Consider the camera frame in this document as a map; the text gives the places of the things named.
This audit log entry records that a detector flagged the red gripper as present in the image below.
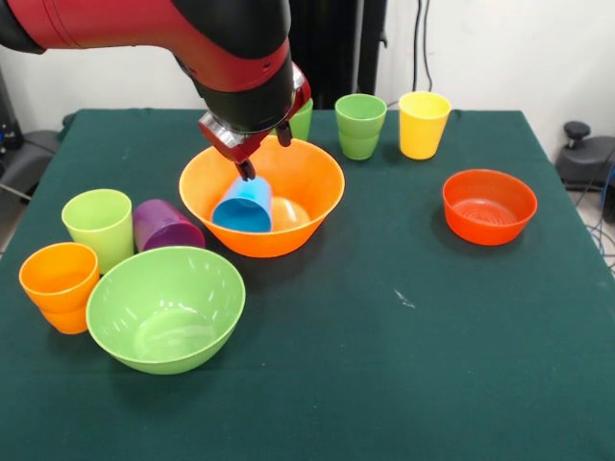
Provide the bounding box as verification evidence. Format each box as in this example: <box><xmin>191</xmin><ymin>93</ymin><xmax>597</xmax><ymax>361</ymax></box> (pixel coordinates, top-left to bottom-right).
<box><xmin>198</xmin><ymin>63</ymin><xmax>313</xmax><ymax>182</ymax></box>

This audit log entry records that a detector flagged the lime green cup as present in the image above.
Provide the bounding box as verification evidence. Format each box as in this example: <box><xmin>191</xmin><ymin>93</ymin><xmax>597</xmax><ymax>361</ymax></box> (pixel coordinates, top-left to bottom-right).
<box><xmin>61</xmin><ymin>187</ymin><xmax>135</xmax><ymax>276</ymax></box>

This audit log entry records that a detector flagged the purple cup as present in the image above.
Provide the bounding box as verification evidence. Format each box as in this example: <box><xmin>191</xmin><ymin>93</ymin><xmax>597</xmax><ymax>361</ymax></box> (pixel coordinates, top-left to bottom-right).
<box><xmin>133</xmin><ymin>199</ymin><xmax>207</xmax><ymax>254</ymax></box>

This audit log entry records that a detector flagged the dark green tablecloth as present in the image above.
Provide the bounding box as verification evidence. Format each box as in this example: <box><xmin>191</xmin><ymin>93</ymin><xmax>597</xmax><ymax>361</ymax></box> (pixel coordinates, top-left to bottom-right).
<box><xmin>0</xmin><ymin>108</ymin><xmax>615</xmax><ymax>461</ymax></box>

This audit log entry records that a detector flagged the black wall cable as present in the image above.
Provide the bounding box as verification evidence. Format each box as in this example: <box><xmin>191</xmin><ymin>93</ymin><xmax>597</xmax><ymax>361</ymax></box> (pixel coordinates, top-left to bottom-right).
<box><xmin>412</xmin><ymin>0</ymin><xmax>436</xmax><ymax>95</ymax></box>

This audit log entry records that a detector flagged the blue cup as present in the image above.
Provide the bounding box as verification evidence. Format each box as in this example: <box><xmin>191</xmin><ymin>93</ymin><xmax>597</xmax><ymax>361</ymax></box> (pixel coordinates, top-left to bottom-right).
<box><xmin>211</xmin><ymin>176</ymin><xmax>274</xmax><ymax>234</ymax></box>

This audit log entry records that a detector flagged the large green bowl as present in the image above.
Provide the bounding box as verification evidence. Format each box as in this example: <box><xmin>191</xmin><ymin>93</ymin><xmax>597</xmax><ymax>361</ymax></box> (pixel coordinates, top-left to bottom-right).
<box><xmin>85</xmin><ymin>246</ymin><xmax>247</xmax><ymax>376</ymax></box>

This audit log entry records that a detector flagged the yellow cup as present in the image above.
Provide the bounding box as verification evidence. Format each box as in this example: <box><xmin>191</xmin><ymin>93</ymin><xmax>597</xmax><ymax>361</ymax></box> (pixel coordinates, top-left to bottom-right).
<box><xmin>398</xmin><ymin>90</ymin><xmax>454</xmax><ymax>161</ymax></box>

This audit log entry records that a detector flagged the large orange bowl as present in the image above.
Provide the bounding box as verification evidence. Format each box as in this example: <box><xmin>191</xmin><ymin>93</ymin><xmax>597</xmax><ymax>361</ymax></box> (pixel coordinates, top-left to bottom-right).
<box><xmin>178</xmin><ymin>135</ymin><xmax>346</xmax><ymax>259</ymax></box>

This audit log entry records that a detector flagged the tangle of floor cables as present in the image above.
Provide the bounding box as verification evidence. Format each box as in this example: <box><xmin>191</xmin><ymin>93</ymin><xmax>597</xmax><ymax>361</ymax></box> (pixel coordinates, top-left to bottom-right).
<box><xmin>574</xmin><ymin>162</ymin><xmax>615</xmax><ymax>279</ymax></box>

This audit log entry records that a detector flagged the grey black device base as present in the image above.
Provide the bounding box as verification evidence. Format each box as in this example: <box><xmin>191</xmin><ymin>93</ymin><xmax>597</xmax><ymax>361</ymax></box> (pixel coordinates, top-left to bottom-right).
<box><xmin>555</xmin><ymin>119</ymin><xmax>615</xmax><ymax>193</ymax></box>
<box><xmin>0</xmin><ymin>129</ymin><xmax>66</xmax><ymax>203</ymax></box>

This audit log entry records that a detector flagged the red bowl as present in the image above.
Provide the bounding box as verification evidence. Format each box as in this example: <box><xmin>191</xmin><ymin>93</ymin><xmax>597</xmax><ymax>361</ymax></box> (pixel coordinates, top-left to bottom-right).
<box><xmin>442</xmin><ymin>168</ymin><xmax>538</xmax><ymax>247</ymax></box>

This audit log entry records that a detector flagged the black equipment box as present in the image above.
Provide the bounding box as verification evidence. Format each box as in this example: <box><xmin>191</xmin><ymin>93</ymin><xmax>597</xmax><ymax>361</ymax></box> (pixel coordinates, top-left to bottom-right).
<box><xmin>0</xmin><ymin>64</ymin><xmax>24</xmax><ymax>156</ymax></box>

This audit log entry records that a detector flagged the orange cup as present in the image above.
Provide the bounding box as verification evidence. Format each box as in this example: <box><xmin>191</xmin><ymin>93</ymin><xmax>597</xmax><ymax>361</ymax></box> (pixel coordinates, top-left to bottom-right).
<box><xmin>18</xmin><ymin>242</ymin><xmax>102</xmax><ymax>312</ymax></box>
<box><xmin>38</xmin><ymin>302</ymin><xmax>91</xmax><ymax>335</ymax></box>

